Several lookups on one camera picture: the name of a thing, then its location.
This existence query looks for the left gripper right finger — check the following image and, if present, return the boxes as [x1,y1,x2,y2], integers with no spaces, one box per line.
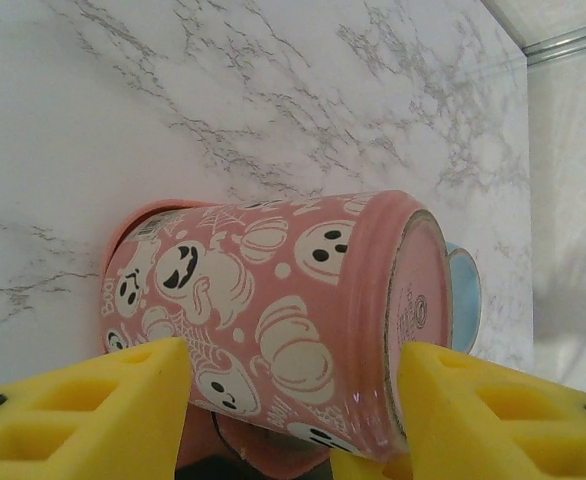
[331,341,586,480]

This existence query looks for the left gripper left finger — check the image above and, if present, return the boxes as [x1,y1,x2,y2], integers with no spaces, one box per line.
[0,335,192,480]

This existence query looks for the light blue mug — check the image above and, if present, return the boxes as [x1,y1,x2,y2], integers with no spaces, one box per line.
[445,240,483,354]

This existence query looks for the pink ghost print mug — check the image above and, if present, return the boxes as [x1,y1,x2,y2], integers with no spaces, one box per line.
[103,188,454,461]

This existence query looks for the aluminium frame post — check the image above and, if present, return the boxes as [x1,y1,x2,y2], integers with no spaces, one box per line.
[520,19,586,64]

